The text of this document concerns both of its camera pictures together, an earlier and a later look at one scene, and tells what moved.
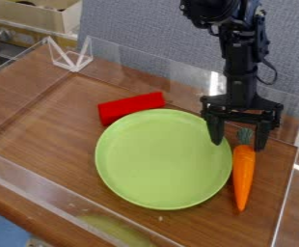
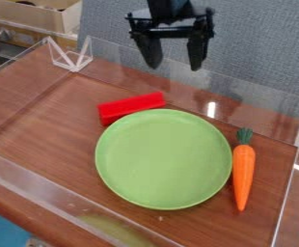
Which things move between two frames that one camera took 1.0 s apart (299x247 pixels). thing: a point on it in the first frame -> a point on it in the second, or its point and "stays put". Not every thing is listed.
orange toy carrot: (244, 159) stays put
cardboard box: (53, 14) stays put
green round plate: (158, 158) stays put
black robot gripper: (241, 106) -> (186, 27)
